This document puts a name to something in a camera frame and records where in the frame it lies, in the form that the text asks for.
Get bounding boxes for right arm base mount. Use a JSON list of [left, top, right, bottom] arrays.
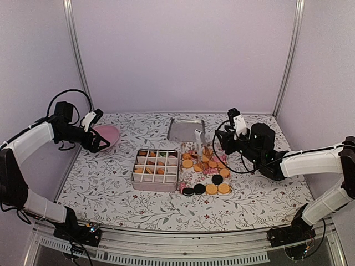
[[266, 222, 316, 247]]

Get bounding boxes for metal serving tongs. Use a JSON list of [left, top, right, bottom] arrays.
[[194, 129, 211, 170]]

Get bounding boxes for orange swirl biscuit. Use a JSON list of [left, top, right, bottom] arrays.
[[156, 168, 165, 175]]

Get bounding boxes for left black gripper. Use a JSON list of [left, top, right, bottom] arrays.
[[57, 124, 110, 152]]

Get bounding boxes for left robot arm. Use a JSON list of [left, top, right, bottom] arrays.
[[1, 101, 110, 241]]

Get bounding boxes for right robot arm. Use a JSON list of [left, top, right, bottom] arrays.
[[214, 122, 354, 242]]

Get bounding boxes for floral tablecloth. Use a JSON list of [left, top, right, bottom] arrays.
[[57, 113, 312, 232]]

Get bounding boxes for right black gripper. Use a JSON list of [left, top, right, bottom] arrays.
[[215, 125, 262, 167]]

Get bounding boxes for silver metal tray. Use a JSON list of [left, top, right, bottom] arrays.
[[167, 118, 205, 142]]

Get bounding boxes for pink plate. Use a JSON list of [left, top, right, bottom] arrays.
[[94, 125, 120, 151]]

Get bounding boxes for left aluminium frame post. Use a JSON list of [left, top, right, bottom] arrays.
[[63, 0, 94, 110]]

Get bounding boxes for black sandwich cookie left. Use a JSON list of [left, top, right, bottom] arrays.
[[182, 187, 195, 196]]

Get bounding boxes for black sandwich cookie right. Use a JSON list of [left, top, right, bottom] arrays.
[[194, 183, 206, 195]]

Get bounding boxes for front aluminium rail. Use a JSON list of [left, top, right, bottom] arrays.
[[24, 218, 348, 265]]

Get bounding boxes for floral cookie tray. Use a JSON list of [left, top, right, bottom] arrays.
[[179, 142, 232, 196]]

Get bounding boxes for yellow round biscuit right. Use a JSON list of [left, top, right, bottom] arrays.
[[217, 183, 231, 194]]

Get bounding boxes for yellow round biscuit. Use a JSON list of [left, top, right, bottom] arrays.
[[206, 183, 218, 195], [217, 183, 231, 194]]

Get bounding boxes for right aluminium frame post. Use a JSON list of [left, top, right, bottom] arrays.
[[272, 0, 305, 118]]

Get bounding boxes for aluminium frame post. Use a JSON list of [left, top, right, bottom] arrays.
[[272, 0, 305, 118], [63, 0, 94, 110]]

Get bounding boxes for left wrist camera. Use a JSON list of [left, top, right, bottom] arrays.
[[80, 109, 103, 132]]

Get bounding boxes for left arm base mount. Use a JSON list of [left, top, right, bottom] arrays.
[[53, 223, 102, 247]]

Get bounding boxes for pink divided cookie tin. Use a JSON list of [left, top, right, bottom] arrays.
[[131, 149, 180, 192]]

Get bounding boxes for black camera cable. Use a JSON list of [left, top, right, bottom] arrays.
[[47, 88, 94, 116]]

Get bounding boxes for black sandwich cookie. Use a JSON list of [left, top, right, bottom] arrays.
[[194, 183, 206, 195], [182, 187, 195, 196]]

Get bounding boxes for yellow round biscuit left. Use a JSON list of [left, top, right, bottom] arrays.
[[206, 183, 218, 195]]

